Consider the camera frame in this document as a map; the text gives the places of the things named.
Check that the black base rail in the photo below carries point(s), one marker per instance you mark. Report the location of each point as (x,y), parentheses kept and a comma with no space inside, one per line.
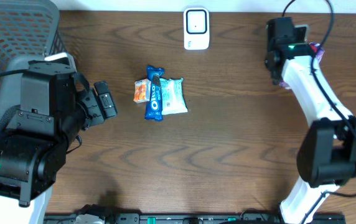
(134,218)

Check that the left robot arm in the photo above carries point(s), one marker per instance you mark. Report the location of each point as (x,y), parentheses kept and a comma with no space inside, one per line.
(44,105)

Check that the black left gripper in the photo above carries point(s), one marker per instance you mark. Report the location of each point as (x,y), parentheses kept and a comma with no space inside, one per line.
(91,107)

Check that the mint green tissue pack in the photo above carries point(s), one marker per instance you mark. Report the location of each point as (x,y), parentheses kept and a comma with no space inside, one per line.
(172,97)

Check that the purple Carefree liner pack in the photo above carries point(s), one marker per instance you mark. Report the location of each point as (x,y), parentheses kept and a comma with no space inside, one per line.
(319,56)

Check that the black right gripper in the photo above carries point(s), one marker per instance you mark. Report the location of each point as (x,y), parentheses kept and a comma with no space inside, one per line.
(277,32)

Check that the blue Oreo cookie pack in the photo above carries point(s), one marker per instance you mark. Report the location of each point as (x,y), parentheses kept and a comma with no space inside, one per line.
(154,105)

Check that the grey plastic mesh basket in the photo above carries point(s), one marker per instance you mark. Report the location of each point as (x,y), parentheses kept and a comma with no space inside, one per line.
(28,31)

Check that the orange tissue pack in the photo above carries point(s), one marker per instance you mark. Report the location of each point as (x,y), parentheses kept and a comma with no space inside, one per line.
(142,91)

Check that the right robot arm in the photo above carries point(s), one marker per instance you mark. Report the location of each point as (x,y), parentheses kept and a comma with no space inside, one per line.
(326,159)

